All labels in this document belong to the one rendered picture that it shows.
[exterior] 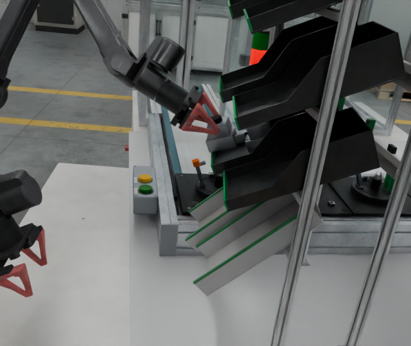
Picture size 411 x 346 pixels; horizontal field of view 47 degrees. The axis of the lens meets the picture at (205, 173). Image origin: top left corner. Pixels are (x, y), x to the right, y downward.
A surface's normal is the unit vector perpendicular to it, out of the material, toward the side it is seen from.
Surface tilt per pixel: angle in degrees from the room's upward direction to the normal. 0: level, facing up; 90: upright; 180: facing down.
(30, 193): 63
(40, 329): 0
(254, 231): 45
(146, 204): 90
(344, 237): 90
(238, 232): 90
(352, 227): 90
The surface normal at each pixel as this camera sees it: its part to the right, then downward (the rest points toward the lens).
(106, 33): -0.36, -0.33
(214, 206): -0.03, 0.44
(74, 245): 0.10, -0.90
